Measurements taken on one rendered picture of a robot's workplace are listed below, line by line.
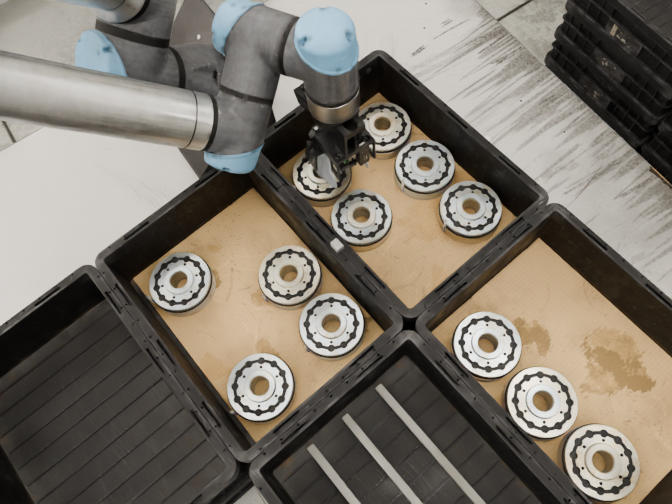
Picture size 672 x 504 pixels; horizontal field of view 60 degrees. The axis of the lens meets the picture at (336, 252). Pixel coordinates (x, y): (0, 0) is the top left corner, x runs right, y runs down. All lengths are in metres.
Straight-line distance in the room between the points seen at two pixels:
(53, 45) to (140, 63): 1.65
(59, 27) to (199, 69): 1.65
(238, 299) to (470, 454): 0.44
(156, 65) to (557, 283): 0.74
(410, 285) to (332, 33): 0.43
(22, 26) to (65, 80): 2.06
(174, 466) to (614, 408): 0.66
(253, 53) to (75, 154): 0.69
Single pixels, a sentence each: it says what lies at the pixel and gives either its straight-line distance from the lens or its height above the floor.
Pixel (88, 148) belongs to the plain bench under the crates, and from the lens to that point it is 1.39.
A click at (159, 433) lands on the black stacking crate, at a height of 0.83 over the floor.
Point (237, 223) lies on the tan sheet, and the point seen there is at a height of 0.83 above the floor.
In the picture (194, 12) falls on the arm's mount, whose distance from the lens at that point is 1.22.
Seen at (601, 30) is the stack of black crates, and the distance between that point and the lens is 1.80.
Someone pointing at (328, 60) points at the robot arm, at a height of 1.19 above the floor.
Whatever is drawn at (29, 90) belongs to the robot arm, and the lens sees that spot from 0.73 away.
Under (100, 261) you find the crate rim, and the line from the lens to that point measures 0.98.
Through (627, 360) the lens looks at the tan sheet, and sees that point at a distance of 1.01.
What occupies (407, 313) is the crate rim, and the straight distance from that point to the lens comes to 0.85.
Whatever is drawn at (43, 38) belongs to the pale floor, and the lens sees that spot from 2.71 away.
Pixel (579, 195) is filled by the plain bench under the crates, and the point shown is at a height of 0.70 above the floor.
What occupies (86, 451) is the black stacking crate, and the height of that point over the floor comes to 0.83.
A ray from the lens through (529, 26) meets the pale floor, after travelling 2.43.
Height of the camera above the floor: 1.75
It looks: 68 degrees down
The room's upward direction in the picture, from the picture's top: 10 degrees counter-clockwise
